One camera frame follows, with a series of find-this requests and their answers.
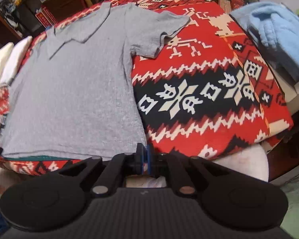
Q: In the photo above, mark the grey polo shirt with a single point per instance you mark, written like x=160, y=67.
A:
x=74, y=98

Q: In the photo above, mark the folded cream towel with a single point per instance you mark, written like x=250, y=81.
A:
x=0, y=62

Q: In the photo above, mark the green cutting mat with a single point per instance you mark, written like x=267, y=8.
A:
x=33, y=158

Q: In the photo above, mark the dark wooden drawer cabinet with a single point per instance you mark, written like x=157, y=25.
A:
x=59, y=10

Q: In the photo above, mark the red patterned christmas tablecloth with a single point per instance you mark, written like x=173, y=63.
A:
x=209, y=93

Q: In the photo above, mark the folded white towel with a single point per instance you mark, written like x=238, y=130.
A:
x=14, y=60

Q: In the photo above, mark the light blue fleece blanket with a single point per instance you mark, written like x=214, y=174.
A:
x=275, y=30

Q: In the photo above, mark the white pink stool cushion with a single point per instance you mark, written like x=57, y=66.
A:
x=251, y=161

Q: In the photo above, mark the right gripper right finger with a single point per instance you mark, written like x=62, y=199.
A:
x=175, y=167

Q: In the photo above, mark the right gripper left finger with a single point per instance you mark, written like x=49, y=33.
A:
x=116, y=170

